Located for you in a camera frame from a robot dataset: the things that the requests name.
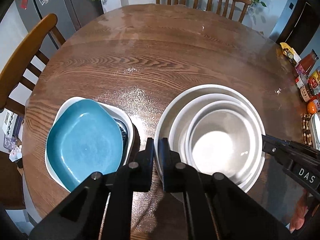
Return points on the boxes on floor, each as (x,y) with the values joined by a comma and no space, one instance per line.
(13,127)

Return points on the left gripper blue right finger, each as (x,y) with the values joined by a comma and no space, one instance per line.
(177,176)

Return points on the large blue patterned square plate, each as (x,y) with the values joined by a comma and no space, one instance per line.
(122,119)

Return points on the yellow snack packet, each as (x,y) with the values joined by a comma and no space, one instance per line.
(290,53)

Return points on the small blue patterned square plate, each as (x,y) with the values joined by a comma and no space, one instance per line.
(123,130)

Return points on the teal blue plate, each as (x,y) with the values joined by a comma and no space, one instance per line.
(82,142)

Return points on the large white bowl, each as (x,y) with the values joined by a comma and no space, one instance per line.
(165,119)

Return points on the orange fruit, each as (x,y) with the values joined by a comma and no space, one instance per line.
(311,108)

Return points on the brown lid jar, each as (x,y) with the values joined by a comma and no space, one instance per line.
(306,93)

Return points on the white ceramic ramekin cup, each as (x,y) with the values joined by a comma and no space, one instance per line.
(225,137)

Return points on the grey refrigerator with magnets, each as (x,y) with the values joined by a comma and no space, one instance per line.
(71,14)

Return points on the wooden bead trivet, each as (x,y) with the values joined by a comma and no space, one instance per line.
(306,129)

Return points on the person's right hand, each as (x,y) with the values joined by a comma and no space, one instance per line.
(297,219)

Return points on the medium white bowl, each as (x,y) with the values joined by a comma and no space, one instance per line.
(177,122)

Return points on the red sauce bottle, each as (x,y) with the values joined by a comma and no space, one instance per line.
(305,65)

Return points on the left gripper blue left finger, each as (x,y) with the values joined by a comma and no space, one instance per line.
(136,176)

